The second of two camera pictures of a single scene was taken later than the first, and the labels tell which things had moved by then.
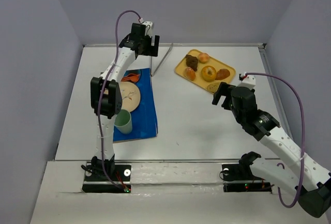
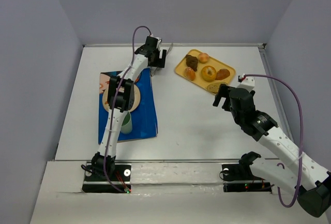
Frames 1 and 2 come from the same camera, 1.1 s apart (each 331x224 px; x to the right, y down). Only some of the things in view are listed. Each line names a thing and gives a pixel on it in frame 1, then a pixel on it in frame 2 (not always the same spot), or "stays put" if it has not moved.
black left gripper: (151, 45) -> (158, 59)
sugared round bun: (190, 74) stays put
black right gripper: (223, 94) stays put
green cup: (123, 121) stays put
